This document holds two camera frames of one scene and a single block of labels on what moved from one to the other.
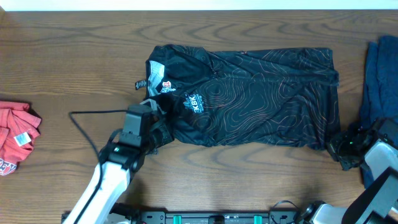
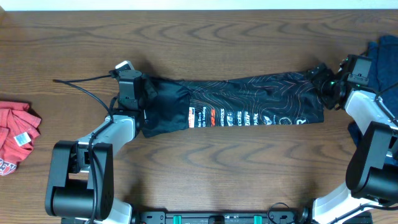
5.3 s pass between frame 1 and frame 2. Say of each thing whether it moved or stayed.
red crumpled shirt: stayed
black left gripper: moved
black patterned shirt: moved
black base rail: stayed
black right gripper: moved
